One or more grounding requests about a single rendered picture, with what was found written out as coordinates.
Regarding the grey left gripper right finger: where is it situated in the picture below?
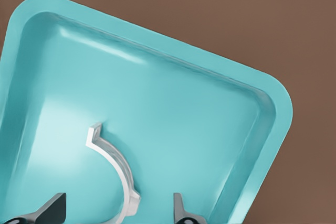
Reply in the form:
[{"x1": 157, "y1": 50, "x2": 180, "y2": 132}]
[{"x1": 173, "y1": 193, "x2": 208, "y2": 224}]

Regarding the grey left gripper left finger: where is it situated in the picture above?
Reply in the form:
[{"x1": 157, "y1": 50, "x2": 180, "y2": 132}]
[{"x1": 4, "y1": 193, "x2": 67, "y2": 224}]

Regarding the white drainage pipe clamp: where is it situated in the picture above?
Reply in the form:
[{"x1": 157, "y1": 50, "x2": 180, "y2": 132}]
[{"x1": 85, "y1": 122, "x2": 142, "y2": 224}]

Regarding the turquoise square plate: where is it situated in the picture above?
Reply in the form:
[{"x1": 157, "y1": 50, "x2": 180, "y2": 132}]
[{"x1": 0, "y1": 0, "x2": 293, "y2": 224}]

